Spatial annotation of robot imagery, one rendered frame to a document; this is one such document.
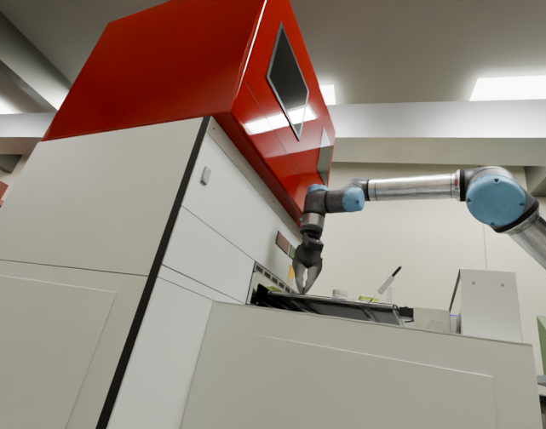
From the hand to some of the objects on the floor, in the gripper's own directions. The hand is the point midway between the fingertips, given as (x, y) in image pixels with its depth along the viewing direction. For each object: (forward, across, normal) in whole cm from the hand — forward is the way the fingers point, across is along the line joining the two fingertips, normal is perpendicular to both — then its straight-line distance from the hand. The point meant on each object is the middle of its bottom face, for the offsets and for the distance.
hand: (303, 290), depth 96 cm
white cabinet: (+92, -28, -13) cm, 97 cm away
